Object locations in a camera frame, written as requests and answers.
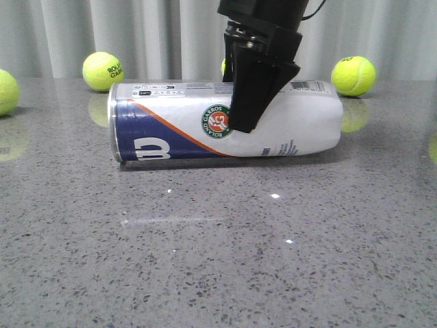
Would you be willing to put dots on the grey white curtain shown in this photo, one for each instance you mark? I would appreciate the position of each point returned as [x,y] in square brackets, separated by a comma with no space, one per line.
[184,39]

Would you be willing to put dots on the far left tennis ball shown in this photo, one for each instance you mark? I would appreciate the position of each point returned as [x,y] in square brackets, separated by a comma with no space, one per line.
[9,93]

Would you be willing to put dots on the right tennis ball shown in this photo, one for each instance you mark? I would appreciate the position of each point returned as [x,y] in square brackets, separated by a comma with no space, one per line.
[353,76]

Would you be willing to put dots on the tennis ball with Roland Garros print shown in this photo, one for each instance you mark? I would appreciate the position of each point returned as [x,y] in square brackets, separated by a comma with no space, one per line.
[101,70]

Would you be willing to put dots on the white blue tennis ball can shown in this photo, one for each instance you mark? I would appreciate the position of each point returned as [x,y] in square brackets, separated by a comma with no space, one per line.
[161,121]

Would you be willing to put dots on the middle tennis ball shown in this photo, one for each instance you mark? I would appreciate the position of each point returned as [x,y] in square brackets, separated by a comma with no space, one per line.
[223,67]

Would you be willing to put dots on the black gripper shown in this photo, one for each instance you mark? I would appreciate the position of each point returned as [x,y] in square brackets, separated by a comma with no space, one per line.
[261,41]

